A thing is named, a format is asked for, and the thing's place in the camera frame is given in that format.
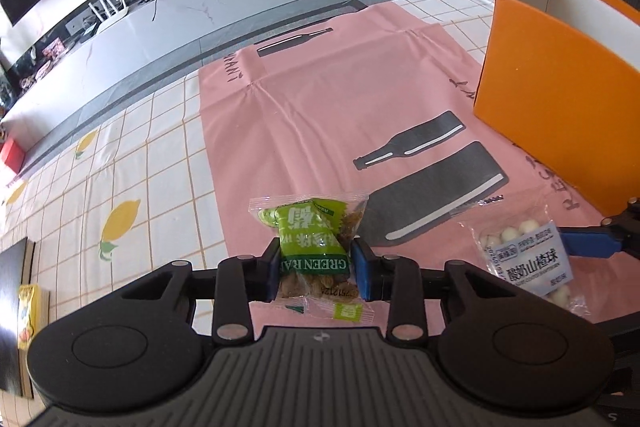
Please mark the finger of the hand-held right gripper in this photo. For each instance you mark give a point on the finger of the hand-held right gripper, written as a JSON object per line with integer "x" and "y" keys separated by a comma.
{"x": 585, "y": 242}

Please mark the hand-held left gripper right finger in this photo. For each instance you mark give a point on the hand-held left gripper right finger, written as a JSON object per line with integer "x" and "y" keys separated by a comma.
{"x": 361, "y": 269}

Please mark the clear white ball snack packet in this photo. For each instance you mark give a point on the clear white ball snack packet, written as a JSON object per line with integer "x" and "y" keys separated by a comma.
{"x": 530, "y": 267}

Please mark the white marble television console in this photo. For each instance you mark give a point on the white marble television console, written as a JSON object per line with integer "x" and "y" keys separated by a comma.
{"x": 225, "y": 2}

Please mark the white router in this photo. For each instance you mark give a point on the white router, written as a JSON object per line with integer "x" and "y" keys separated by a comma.
{"x": 107, "y": 9}

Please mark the small red box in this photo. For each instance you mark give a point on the small red box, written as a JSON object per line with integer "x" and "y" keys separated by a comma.
{"x": 12, "y": 154}

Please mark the green raisin snack packet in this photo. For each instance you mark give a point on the green raisin snack packet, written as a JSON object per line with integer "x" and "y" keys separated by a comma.
{"x": 310, "y": 237}

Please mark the small pink box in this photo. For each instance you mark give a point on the small pink box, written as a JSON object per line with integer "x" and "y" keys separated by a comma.
{"x": 54, "y": 50}

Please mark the pink bottle print mat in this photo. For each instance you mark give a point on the pink bottle print mat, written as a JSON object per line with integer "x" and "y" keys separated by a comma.
{"x": 325, "y": 117}

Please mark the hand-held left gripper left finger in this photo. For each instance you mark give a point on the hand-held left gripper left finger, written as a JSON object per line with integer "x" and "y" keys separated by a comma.
{"x": 272, "y": 267}

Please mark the orange cardboard box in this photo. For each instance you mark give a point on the orange cardboard box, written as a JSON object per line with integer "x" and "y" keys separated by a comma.
{"x": 525, "y": 72}

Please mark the black flat board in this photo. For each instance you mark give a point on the black flat board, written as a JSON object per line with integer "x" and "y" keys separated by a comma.
{"x": 10, "y": 297}

